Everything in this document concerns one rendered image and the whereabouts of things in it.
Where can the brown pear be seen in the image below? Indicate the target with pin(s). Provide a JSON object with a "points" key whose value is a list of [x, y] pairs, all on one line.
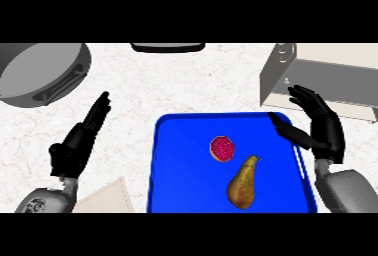
{"points": [[242, 190]]}

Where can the beige flat mat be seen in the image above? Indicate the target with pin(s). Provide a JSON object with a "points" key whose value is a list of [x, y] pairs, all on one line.
{"points": [[108, 200]]}

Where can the grey round pot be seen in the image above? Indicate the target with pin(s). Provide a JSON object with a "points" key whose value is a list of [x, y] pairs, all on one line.
{"points": [[38, 73]]}

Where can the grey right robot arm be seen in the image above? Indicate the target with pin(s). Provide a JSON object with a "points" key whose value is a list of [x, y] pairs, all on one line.
{"points": [[344, 190]]}

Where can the black flat appliance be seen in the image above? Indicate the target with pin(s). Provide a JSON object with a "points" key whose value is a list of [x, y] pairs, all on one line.
{"points": [[167, 47]]}

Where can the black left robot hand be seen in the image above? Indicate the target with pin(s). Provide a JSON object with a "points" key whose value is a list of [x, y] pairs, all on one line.
{"points": [[78, 141]]}

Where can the grey tiered shelf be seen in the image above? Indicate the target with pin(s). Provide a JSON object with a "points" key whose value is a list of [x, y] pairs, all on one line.
{"points": [[333, 76]]}

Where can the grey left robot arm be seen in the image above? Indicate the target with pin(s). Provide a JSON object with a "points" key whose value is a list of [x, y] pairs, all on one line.
{"points": [[48, 196]]}

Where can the blue tray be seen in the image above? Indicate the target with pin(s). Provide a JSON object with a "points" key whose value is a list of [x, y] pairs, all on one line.
{"points": [[196, 186]]}

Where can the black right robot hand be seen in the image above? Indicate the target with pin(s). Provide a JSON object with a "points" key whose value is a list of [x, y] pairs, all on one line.
{"points": [[325, 130]]}

